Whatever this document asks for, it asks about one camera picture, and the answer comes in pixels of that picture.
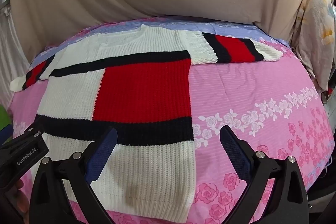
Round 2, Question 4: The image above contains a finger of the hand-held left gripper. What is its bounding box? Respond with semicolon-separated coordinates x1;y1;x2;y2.
22;122;50;138

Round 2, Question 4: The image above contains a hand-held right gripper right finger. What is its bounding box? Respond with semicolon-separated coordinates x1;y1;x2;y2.
220;125;307;224

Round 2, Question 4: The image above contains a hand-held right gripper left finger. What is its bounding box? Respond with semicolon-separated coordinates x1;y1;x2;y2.
29;127;118;224

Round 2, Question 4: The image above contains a white red black knit sweater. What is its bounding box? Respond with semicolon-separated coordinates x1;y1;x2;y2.
10;25;283;223

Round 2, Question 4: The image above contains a person's left hand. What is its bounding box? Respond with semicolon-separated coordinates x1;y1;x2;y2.
12;178;30;214

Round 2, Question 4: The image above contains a green cloth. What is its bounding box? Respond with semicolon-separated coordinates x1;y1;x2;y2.
0;105;12;132

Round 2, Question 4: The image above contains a pink floral bed cover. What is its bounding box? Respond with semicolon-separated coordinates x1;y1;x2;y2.
7;15;335;224

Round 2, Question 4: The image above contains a white ribbed curtain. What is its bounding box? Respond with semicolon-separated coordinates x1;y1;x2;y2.
0;0;30;106

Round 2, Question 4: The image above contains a floral cream pillow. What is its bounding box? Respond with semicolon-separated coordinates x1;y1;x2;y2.
290;0;336;93

